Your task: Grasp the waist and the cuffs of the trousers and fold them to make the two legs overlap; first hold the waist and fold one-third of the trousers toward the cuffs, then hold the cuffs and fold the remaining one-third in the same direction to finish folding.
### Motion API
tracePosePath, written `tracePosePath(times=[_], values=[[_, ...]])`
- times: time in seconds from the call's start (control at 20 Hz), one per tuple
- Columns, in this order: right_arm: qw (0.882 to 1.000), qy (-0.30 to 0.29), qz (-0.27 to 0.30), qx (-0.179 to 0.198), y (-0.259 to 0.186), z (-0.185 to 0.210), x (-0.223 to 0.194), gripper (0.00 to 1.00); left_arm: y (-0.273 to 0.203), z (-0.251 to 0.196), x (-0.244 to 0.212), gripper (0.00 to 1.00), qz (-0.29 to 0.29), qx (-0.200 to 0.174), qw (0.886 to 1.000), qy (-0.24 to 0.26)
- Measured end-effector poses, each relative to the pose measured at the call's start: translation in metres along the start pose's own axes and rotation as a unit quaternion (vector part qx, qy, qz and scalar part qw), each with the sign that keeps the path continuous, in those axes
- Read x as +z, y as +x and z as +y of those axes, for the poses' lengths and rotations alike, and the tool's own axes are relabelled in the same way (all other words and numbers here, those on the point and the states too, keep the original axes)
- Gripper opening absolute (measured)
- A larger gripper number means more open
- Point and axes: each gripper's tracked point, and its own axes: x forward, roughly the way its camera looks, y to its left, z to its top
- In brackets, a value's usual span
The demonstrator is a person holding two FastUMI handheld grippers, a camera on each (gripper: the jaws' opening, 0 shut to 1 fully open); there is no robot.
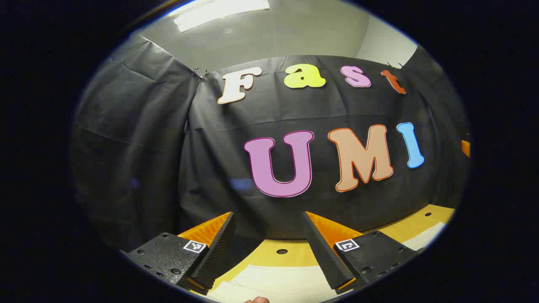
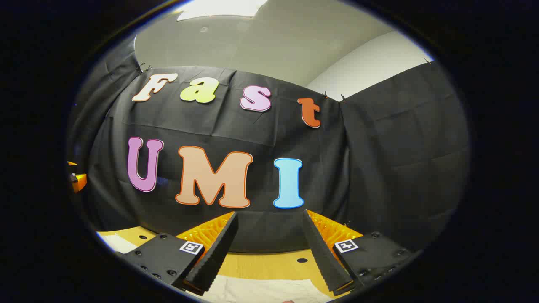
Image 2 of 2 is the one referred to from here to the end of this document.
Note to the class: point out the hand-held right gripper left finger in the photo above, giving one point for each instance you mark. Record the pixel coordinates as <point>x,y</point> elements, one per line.
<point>219,248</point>

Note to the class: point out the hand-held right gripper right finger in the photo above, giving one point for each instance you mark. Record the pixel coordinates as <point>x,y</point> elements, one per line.
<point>322,248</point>

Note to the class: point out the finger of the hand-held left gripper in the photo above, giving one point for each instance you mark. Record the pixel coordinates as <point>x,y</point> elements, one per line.
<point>80,182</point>

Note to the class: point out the white jeans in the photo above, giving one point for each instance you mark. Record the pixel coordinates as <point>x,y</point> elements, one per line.
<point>261,291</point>

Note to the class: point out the black backdrop cloth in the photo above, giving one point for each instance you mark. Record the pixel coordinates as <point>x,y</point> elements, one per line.
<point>379,168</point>

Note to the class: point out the ceiling light panel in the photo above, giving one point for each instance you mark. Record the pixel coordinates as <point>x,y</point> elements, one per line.
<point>219,8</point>

